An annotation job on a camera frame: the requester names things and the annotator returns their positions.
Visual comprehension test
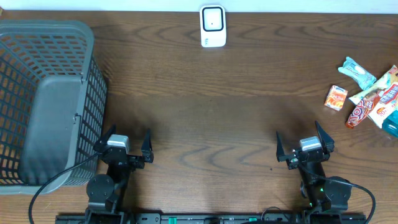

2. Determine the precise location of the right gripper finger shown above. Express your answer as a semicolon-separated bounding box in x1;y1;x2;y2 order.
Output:
315;121;335;153
276;132;285;162

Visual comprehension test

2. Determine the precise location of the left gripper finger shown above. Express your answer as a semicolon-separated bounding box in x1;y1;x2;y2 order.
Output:
141;129;153;157
94;125;116;151

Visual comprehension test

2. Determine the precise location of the small orange snack packet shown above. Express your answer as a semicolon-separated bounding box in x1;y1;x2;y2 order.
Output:
324;85;348;111

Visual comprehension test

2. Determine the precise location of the brown chocolate bar wrapper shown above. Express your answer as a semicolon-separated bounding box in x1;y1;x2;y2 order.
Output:
345;89;384;129

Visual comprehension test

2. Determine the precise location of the teal mouthwash bottle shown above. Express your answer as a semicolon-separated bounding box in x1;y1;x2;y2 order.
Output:
382;110;398;138

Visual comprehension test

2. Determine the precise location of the yellow snack bag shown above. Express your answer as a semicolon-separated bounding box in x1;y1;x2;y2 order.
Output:
349;65;397;128

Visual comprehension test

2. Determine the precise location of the light teal wet wipes pack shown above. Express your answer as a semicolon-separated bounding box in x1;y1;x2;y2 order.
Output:
338;57;377;90

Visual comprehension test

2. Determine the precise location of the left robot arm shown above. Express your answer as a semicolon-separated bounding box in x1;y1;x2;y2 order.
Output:
86;126;154;213

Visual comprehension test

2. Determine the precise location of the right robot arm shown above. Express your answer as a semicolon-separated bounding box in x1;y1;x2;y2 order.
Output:
276;123;352;212

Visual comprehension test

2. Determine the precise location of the white barcode scanner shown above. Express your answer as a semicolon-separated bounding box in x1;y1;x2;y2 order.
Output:
200;5;227;48

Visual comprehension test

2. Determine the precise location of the grey plastic shopping basket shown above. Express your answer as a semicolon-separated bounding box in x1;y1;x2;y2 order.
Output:
1;20;107;195

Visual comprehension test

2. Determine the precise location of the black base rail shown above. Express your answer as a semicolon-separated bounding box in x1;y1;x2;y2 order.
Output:
55;213;366;224

